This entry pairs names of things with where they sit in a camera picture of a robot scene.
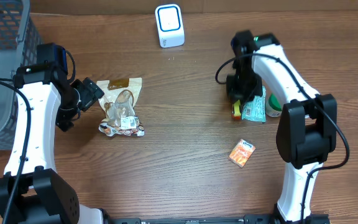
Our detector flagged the grey plastic mesh basket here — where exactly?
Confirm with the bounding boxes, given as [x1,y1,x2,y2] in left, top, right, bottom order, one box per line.
[0,0,42,150]

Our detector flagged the teal wet wipes pack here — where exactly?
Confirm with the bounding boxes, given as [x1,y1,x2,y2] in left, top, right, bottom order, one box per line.
[241,86,266,123]

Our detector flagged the green lid glass jar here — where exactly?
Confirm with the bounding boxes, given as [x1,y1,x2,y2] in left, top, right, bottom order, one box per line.
[265,93,282,118]

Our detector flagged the brown cookie snack bag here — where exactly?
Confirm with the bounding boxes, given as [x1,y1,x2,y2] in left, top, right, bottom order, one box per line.
[96,78,145,137]

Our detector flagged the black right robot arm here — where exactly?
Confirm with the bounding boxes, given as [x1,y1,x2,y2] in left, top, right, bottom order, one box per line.
[225,30,337,223]

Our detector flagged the white barcode scanner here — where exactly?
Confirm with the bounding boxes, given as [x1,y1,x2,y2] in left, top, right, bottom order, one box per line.
[155,4,185,48]

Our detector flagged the orange Kleenex tissue pack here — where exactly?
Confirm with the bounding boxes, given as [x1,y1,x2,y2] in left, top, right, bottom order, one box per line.
[228,139,255,168]

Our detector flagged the yellow black marker pen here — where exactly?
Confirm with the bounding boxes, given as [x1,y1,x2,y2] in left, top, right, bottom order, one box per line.
[232,100,241,117]

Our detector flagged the red snack bar wrapper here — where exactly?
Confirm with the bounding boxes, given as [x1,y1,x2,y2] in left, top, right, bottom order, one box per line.
[231,105,242,120]

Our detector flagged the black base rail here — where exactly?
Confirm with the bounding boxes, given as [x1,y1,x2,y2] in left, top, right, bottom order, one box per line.
[104,212,331,224]

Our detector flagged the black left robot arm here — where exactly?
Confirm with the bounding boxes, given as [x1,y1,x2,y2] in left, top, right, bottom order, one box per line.
[0,43,109,224]

